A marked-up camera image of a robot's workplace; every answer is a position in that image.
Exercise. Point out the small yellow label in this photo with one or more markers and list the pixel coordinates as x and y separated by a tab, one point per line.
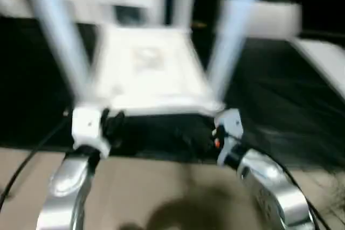
199	24

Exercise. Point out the white side table board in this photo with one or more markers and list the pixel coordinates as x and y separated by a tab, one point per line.
323	57

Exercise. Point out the white plastic chair shell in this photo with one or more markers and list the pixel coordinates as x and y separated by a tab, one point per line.
275	17

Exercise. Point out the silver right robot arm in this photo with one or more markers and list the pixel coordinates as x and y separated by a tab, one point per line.
269	178

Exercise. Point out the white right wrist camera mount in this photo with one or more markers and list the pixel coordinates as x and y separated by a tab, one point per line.
231	122

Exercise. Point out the white plastic table top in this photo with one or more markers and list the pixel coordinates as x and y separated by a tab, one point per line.
151	79

